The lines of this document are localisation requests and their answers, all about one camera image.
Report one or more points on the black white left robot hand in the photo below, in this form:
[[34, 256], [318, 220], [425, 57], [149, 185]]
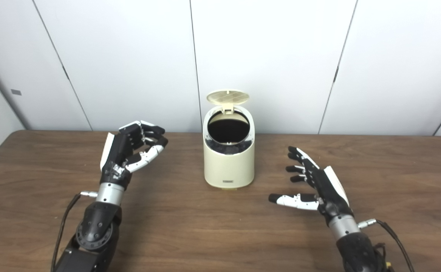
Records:
[[116, 155]]

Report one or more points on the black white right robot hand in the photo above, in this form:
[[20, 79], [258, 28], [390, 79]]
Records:
[[331, 192]]

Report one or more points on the cream-colored bin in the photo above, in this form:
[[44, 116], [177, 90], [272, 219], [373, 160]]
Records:
[[229, 168]]

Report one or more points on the cream round bin lid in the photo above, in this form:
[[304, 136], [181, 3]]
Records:
[[228, 96]]

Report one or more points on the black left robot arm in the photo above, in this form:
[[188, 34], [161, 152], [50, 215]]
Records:
[[95, 230]]

